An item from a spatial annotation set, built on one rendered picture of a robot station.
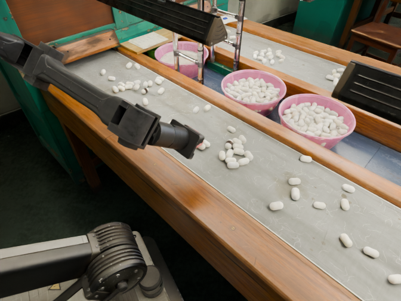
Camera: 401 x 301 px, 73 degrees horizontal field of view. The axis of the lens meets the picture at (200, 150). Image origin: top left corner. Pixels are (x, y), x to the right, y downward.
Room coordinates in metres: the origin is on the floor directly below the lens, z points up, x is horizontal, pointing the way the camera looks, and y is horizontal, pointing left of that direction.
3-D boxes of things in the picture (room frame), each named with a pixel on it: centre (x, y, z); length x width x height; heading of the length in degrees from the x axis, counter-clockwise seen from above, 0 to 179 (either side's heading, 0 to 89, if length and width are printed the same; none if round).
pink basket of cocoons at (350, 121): (0.79, -0.42, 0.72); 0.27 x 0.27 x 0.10
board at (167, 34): (1.45, 0.25, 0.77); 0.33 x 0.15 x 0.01; 135
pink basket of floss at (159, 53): (1.30, 0.09, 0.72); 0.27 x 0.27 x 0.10
